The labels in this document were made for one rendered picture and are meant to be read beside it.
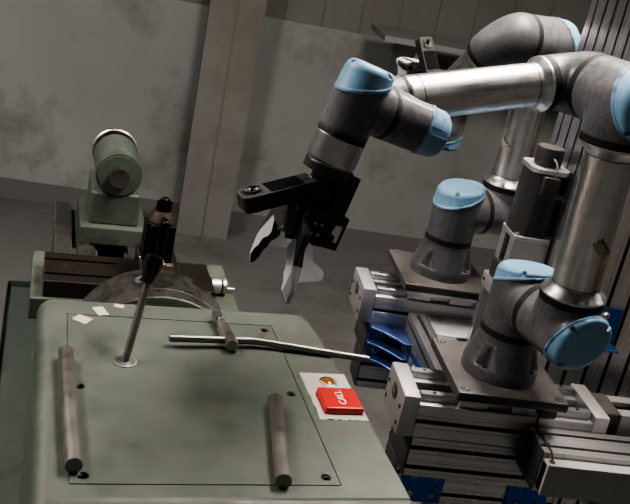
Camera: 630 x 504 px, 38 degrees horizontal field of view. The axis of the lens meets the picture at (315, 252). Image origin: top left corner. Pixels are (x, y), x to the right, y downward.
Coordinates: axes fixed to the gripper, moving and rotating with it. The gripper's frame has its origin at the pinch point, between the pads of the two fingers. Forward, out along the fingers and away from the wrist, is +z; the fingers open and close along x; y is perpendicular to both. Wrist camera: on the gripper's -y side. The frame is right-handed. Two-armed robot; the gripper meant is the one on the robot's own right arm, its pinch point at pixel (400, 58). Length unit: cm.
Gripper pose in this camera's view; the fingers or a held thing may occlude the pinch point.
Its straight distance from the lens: 270.1
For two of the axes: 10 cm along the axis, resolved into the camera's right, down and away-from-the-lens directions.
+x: 8.9, -1.3, 4.4
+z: -4.6, -4.0, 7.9
